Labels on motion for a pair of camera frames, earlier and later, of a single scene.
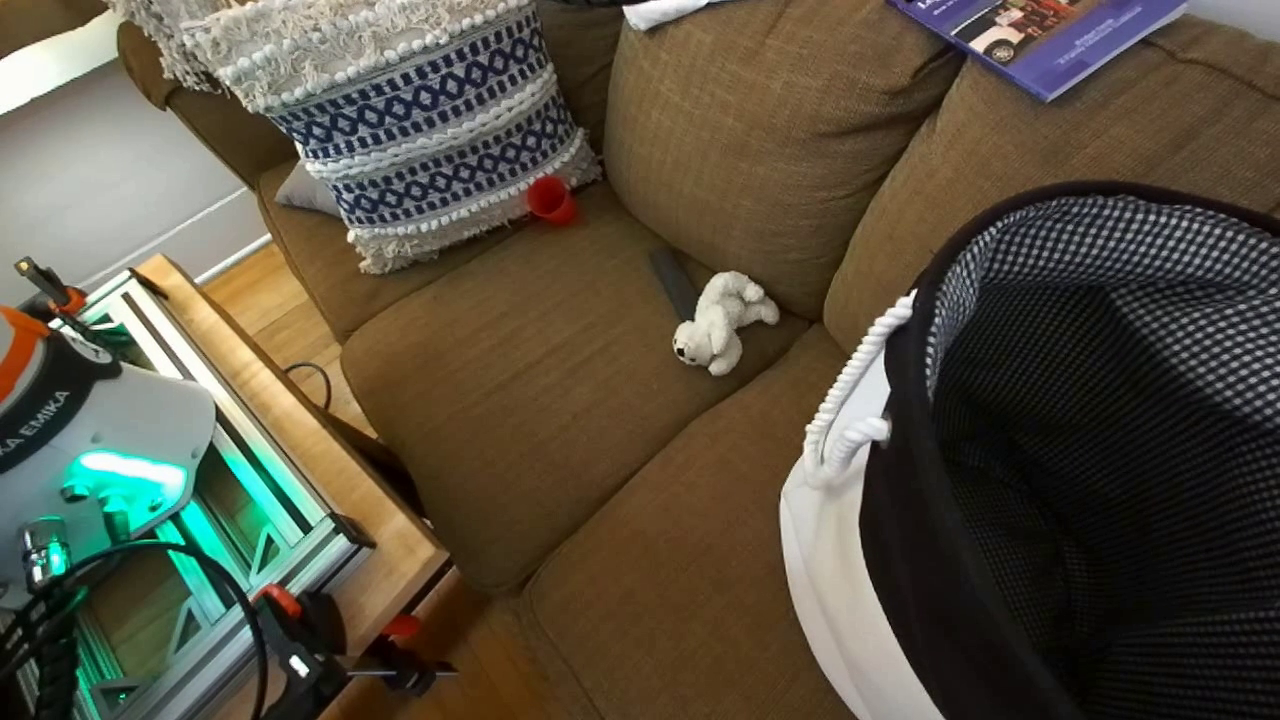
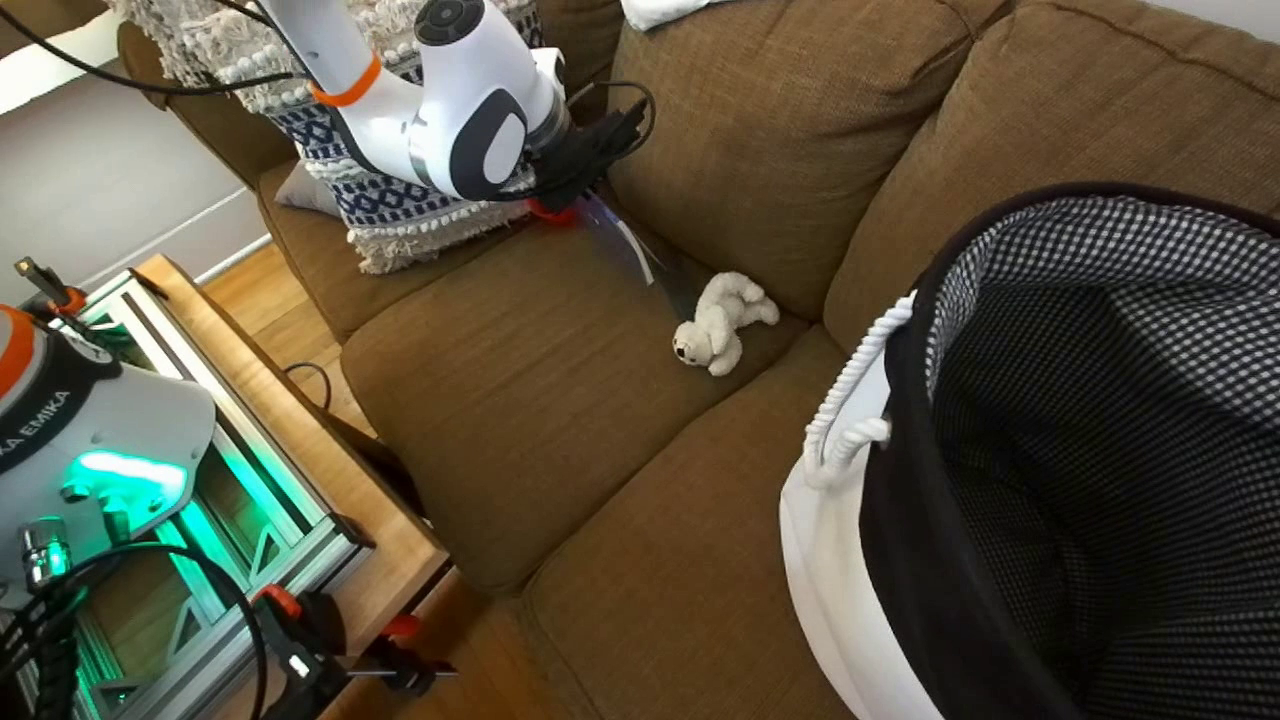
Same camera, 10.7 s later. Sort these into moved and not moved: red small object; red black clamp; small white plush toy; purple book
Moved: purple book
Not moved: red small object; red black clamp; small white plush toy
